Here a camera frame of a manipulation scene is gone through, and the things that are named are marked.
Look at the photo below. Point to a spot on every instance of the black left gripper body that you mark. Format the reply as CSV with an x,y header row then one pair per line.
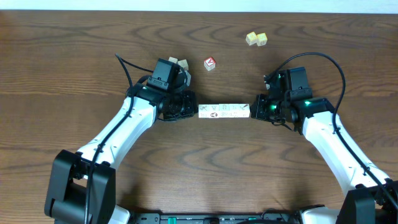
x,y
191,104

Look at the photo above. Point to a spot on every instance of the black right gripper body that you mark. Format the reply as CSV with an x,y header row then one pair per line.
x,y
267,109

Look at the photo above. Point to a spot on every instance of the block with blue side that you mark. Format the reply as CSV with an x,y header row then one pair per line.
x,y
244,110

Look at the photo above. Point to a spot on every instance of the white block green 4 side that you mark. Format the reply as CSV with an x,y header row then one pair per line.
x,y
203,111

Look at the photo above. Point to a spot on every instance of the white block green Z side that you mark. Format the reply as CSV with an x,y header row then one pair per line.
x,y
234,110

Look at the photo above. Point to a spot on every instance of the white block yellow W side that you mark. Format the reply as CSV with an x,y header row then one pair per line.
x,y
214,111

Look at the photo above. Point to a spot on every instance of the white block red U side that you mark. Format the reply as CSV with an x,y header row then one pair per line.
x,y
224,110

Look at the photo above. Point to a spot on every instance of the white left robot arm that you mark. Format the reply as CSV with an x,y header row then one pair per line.
x,y
82,186

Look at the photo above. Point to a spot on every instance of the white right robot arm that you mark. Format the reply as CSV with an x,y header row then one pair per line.
x,y
370,194

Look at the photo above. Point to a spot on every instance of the white block beside red-bottom block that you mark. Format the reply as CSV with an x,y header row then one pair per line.
x,y
183,64

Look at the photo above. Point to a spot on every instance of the white block red bottom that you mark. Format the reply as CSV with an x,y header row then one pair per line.
x,y
172,59

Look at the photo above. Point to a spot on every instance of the red letter A block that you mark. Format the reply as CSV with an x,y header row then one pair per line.
x,y
209,63

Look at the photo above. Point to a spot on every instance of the yellow block right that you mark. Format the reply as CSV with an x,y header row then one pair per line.
x,y
262,39

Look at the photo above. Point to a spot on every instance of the yellow block left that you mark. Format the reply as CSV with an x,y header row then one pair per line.
x,y
251,38

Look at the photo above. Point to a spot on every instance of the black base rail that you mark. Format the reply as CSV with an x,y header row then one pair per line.
x,y
217,218

